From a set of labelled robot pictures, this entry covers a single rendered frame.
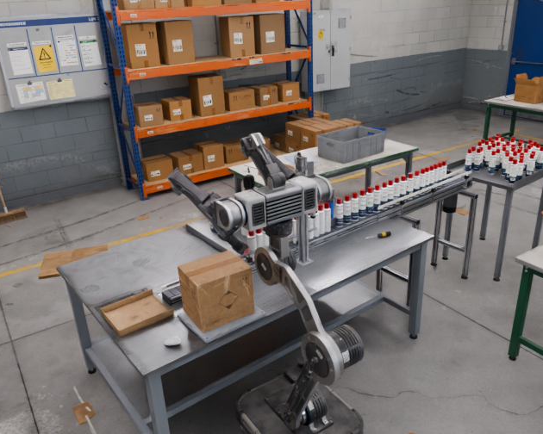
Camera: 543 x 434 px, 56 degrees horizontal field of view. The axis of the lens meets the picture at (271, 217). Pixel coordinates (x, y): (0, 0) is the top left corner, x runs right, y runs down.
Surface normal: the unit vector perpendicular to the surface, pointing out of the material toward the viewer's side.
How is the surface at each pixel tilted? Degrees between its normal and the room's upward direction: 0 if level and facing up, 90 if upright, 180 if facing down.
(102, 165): 90
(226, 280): 90
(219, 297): 90
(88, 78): 90
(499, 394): 0
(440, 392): 0
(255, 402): 0
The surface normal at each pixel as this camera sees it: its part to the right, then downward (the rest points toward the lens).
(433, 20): 0.54, 0.32
